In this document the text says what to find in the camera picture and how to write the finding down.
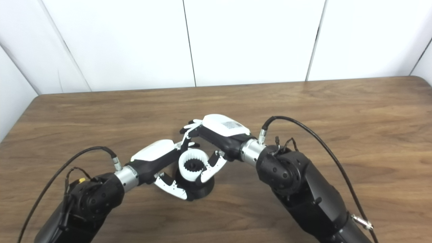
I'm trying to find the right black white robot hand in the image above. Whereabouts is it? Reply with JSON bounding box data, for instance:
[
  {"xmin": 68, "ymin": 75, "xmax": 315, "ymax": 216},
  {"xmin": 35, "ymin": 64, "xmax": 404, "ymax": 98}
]
[{"xmin": 179, "ymin": 114, "xmax": 252, "ymax": 184}]

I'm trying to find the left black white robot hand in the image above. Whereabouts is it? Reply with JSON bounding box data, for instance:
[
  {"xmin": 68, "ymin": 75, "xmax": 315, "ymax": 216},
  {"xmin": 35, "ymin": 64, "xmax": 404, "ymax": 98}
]
[{"xmin": 130, "ymin": 139, "xmax": 200, "ymax": 200}]

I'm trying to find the white plastic ring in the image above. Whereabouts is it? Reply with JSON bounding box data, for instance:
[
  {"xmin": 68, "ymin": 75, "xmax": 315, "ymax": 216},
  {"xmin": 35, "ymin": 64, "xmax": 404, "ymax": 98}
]
[{"xmin": 178, "ymin": 150, "xmax": 210, "ymax": 184}]

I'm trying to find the round black plastic part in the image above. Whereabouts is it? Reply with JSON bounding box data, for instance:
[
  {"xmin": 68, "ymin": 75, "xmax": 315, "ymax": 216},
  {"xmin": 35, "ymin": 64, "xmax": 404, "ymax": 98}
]
[{"xmin": 175, "ymin": 160, "xmax": 215, "ymax": 200}]

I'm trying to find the thin black wire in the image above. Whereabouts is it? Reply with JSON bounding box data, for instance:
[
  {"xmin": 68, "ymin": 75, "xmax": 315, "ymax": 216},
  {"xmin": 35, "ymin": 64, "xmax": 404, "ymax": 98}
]
[{"xmin": 274, "ymin": 136, "xmax": 299, "ymax": 156}]

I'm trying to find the thin wire with yellow connector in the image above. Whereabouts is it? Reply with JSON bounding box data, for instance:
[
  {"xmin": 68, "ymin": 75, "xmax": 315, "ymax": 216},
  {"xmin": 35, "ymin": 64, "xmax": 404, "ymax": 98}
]
[{"xmin": 64, "ymin": 166, "xmax": 91, "ymax": 203}]

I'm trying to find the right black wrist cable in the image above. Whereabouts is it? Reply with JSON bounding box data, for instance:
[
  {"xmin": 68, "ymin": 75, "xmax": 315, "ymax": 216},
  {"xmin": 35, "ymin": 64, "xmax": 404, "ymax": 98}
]
[{"xmin": 258, "ymin": 116, "xmax": 379, "ymax": 243}]

